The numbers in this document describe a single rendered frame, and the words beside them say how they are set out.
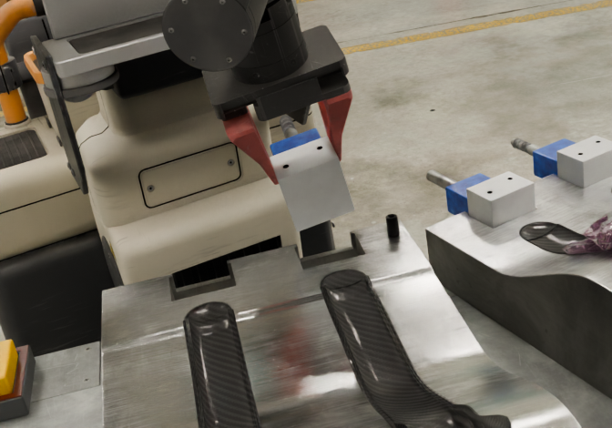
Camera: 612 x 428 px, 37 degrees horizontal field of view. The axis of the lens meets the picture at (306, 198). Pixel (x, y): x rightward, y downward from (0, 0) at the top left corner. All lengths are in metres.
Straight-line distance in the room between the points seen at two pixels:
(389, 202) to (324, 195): 2.07
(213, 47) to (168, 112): 0.51
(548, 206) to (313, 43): 0.29
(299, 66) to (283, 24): 0.04
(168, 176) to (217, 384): 0.46
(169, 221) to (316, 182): 0.39
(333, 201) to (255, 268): 0.09
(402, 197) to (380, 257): 2.08
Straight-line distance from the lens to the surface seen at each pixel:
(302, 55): 0.67
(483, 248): 0.80
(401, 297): 0.69
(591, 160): 0.89
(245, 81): 0.66
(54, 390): 0.84
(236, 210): 1.07
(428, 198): 2.78
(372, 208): 2.77
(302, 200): 0.71
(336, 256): 0.78
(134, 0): 0.98
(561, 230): 0.83
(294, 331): 0.67
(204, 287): 0.78
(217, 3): 0.55
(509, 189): 0.84
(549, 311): 0.73
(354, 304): 0.70
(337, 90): 0.66
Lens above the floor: 1.26
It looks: 26 degrees down
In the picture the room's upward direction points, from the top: 10 degrees counter-clockwise
